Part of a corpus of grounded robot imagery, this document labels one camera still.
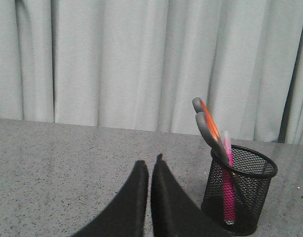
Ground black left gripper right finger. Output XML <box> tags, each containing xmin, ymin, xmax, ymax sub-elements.
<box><xmin>151</xmin><ymin>154</ymin><xmax>228</xmax><ymax>237</ymax></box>

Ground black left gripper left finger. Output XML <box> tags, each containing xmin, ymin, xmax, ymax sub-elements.
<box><xmin>73</xmin><ymin>160</ymin><xmax>148</xmax><ymax>237</ymax></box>

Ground pink highlighter pen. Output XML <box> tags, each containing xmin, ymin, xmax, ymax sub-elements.
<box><xmin>221</xmin><ymin>131</ymin><xmax>236</xmax><ymax>225</ymax></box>

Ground grey orange scissors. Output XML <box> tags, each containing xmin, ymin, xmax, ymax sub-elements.
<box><xmin>192</xmin><ymin>97</ymin><xmax>253</xmax><ymax>223</ymax></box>

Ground black mesh pen cup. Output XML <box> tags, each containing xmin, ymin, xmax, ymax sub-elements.
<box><xmin>201</xmin><ymin>145</ymin><xmax>278</xmax><ymax>236</ymax></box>

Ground grey curtain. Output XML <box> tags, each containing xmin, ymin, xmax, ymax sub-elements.
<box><xmin>0</xmin><ymin>0</ymin><xmax>303</xmax><ymax>144</ymax></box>

